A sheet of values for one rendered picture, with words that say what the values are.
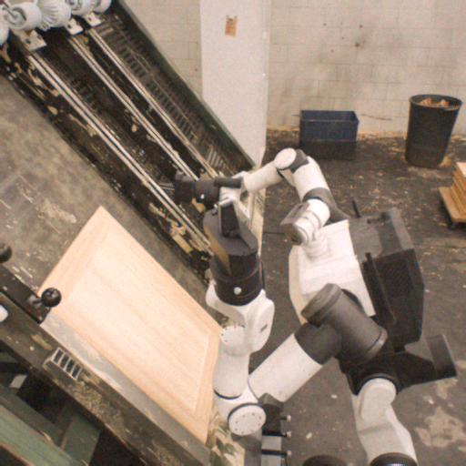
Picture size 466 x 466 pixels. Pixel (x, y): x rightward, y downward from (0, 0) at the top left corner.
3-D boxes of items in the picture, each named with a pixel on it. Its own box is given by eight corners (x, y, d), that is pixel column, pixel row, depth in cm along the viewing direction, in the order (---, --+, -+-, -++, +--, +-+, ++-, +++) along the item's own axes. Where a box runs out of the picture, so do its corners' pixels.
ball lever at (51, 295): (32, 316, 101) (55, 311, 91) (17, 304, 99) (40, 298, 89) (45, 301, 103) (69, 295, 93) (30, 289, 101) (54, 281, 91)
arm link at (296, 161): (300, 136, 158) (319, 177, 142) (320, 162, 166) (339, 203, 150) (271, 157, 162) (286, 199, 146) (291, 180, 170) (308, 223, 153)
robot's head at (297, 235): (327, 227, 117) (313, 200, 114) (311, 249, 112) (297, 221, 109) (306, 230, 122) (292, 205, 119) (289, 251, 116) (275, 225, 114)
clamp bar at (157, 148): (232, 252, 205) (279, 223, 196) (9, 6, 165) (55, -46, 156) (234, 240, 214) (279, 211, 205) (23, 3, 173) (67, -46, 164)
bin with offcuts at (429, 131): (453, 171, 508) (469, 107, 475) (401, 167, 515) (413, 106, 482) (443, 153, 552) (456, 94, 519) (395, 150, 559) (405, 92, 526)
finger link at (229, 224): (234, 197, 76) (238, 226, 80) (216, 205, 75) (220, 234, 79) (238, 203, 75) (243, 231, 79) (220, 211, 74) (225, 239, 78)
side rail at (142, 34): (238, 177, 283) (253, 167, 279) (100, 13, 246) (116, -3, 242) (239, 172, 290) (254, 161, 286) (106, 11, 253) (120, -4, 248)
